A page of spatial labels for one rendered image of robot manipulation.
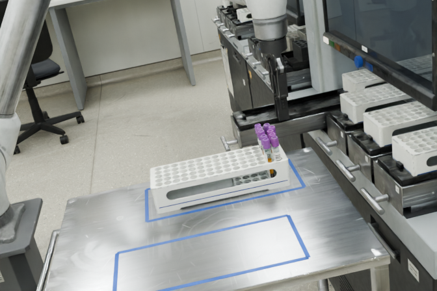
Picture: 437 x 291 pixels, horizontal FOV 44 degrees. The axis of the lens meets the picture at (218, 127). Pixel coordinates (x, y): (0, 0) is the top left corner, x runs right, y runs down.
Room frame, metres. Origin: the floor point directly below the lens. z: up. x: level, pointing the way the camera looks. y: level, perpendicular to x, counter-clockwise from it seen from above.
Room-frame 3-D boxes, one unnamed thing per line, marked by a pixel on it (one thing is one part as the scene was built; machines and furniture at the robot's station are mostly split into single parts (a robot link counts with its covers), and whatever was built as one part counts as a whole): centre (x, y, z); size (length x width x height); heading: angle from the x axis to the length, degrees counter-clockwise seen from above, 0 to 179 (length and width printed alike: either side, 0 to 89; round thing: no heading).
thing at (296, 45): (1.87, -0.34, 0.85); 0.12 x 0.02 x 0.06; 6
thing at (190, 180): (1.05, 0.02, 0.85); 0.30 x 0.10 x 0.06; 93
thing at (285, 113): (1.39, -0.19, 0.84); 0.03 x 0.01 x 0.07; 96
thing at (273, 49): (1.40, -0.18, 1.00); 0.08 x 0.07 x 0.09; 6
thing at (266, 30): (1.40, -0.18, 1.07); 0.09 x 0.09 x 0.06
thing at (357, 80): (1.48, -0.54, 0.83); 0.30 x 0.10 x 0.06; 96
